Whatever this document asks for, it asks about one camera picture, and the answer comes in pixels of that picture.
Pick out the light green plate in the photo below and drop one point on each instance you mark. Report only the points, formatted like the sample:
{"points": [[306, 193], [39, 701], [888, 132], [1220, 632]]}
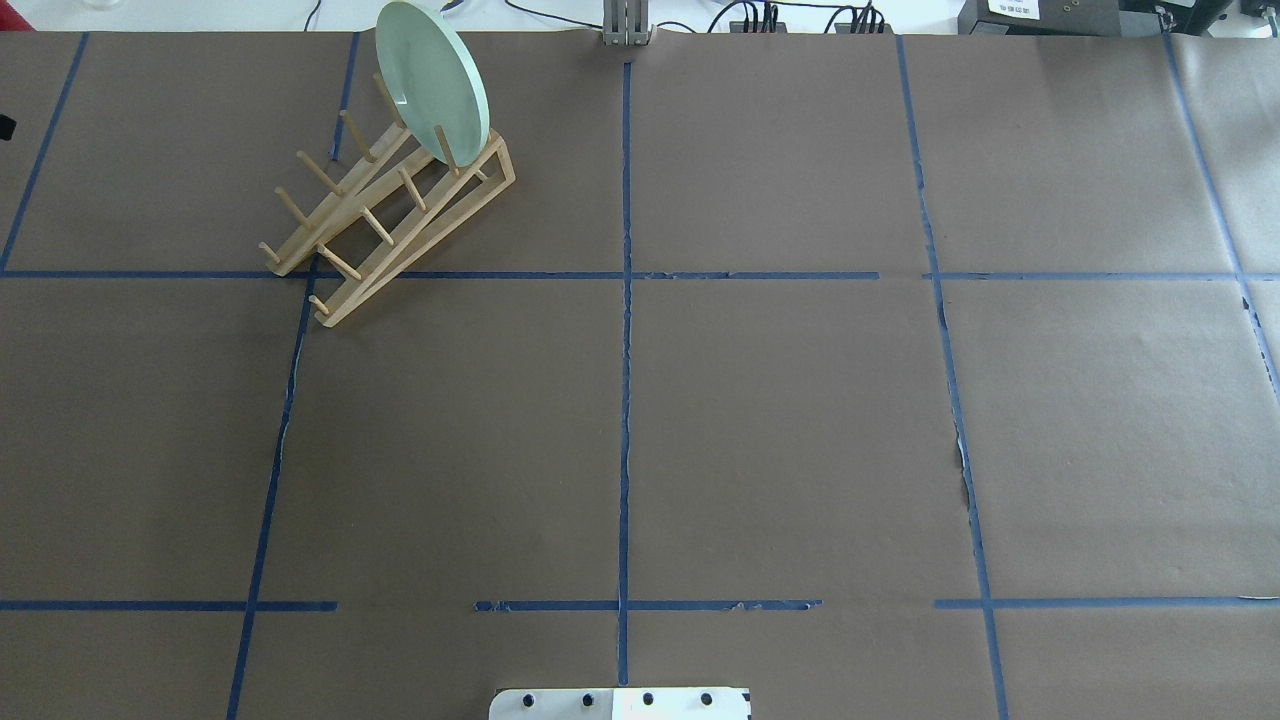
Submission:
{"points": [[433, 80]]}

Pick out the wooden plate rack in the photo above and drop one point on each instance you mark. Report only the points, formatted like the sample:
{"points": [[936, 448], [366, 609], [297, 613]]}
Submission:
{"points": [[393, 206]]}

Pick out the black power strip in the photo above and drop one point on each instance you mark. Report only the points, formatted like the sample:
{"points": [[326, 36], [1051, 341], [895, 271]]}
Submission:
{"points": [[813, 17]]}

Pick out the black computer box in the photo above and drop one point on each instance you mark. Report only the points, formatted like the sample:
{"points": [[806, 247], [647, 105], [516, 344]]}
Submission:
{"points": [[1040, 18]]}

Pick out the aluminium frame post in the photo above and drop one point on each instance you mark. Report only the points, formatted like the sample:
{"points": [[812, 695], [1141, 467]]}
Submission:
{"points": [[626, 23]]}

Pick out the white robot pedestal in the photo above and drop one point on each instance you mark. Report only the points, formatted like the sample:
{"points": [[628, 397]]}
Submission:
{"points": [[623, 703]]}

